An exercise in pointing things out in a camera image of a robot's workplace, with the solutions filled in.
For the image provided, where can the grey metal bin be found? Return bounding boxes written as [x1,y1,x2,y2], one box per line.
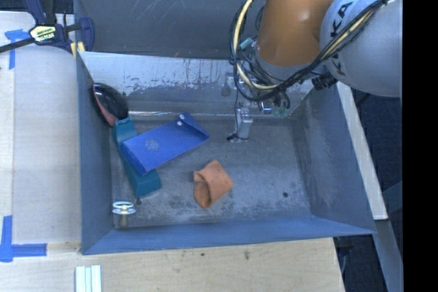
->
[72,0,378,256]

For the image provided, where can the black cylinder on white bracket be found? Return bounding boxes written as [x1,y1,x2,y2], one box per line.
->
[310,72,339,92]

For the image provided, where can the orange cloth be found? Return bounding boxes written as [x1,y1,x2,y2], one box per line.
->
[192,159,235,210]

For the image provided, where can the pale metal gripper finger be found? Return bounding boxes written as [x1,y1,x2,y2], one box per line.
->
[226,107,240,142]
[238,107,255,142]

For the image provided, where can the teal flat block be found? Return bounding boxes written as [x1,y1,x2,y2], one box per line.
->
[112,116,163,200]

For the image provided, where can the blue folded metal tray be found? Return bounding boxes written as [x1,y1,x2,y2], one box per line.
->
[118,111,211,176]

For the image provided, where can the black and red oval object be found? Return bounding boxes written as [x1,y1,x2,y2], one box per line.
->
[91,82,130,128]

